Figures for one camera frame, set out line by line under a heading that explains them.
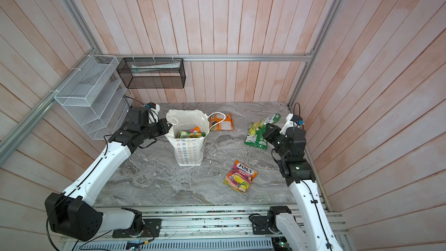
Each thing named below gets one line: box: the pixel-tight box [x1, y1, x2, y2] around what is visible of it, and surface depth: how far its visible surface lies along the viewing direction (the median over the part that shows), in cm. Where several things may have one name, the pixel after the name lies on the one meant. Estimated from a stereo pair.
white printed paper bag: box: [164, 109, 226, 167], surface depth 83 cm
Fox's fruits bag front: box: [221, 159, 259, 193], surface depth 87 cm
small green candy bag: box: [243, 122, 268, 150], surface depth 102 cm
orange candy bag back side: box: [209, 113, 235, 131], surface depth 109 cm
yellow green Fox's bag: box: [247, 113, 282, 132], surface depth 78 cm
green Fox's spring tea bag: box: [177, 130, 207, 139], surface depth 89 cm
